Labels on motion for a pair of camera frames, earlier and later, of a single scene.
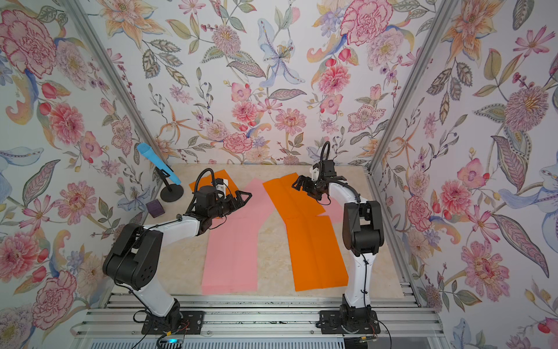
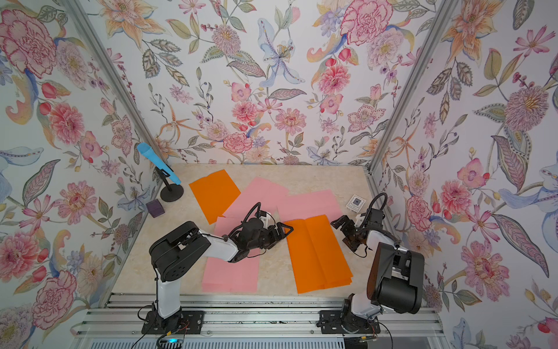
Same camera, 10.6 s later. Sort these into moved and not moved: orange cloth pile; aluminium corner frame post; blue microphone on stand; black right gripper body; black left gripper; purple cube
Moved: black left gripper; black right gripper body
Not moved: blue microphone on stand; orange cloth pile; aluminium corner frame post; purple cube
